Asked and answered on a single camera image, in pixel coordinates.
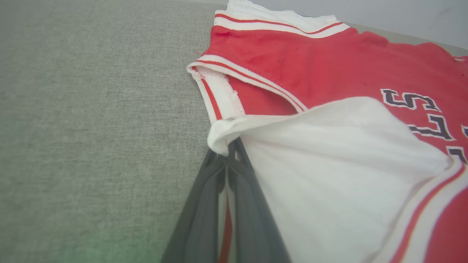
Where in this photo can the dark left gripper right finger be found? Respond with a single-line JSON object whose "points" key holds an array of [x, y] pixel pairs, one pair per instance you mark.
{"points": [[254, 226]]}

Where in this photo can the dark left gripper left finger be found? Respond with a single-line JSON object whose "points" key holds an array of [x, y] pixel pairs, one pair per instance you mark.
{"points": [[199, 226]]}

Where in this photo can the red and white jersey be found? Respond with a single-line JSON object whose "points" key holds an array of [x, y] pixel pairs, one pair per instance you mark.
{"points": [[329, 164]]}

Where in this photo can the grey fabric sofa cushion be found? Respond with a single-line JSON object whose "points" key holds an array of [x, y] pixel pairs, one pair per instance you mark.
{"points": [[91, 128]]}

